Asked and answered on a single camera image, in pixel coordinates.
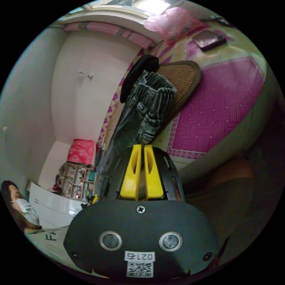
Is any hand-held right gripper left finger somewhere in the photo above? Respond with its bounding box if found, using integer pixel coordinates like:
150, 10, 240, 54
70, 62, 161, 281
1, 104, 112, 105
120, 144, 142, 199

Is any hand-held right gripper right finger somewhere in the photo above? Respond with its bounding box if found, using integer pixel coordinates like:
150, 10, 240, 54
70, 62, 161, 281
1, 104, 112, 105
144, 145, 164, 199

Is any white shelf with small items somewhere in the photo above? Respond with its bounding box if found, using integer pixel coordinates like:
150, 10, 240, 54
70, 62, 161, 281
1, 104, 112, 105
58, 162, 96, 200

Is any white cupboard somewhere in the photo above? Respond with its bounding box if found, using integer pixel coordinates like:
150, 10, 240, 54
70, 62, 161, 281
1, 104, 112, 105
28, 182, 83, 229

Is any red carton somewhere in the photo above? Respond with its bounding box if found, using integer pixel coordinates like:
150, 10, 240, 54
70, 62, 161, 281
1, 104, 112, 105
66, 139, 96, 166

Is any person's body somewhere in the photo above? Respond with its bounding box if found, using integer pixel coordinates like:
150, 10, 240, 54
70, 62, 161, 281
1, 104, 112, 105
1, 156, 257, 276

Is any bed with pink woven mat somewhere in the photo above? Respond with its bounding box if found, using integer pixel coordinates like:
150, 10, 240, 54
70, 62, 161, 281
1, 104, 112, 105
98, 13, 268, 171

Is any brown woven pillow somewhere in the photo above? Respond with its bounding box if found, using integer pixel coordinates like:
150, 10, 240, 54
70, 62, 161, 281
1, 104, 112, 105
156, 60, 202, 126

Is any black garment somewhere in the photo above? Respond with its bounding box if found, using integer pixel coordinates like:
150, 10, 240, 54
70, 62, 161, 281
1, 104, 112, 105
119, 54, 160, 104

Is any dark flat case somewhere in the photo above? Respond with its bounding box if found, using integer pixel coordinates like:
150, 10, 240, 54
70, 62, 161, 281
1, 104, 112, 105
192, 30, 227, 52

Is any pink plastic bag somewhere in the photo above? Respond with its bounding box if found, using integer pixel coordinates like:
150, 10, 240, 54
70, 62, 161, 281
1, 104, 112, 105
143, 6, 206, 46

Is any window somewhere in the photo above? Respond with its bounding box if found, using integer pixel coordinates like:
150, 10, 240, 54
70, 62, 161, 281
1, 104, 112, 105
89, 0, 171, 17

